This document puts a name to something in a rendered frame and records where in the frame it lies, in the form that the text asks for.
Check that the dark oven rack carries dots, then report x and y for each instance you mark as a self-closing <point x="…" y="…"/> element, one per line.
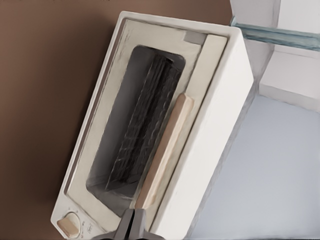
<point x="147" y="125"/>

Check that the pale round oven knob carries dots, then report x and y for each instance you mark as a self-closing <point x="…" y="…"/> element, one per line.
<point x="68" y="224"/>

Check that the white oven body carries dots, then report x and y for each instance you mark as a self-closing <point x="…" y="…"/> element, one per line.
<point x="220" y="105"/>

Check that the cream oven door with window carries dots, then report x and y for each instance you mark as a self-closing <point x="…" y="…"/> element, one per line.
<point x="105" y="105"/>

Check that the silver frame post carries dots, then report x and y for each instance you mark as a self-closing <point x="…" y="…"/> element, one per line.
<point x="275" y="35"/>

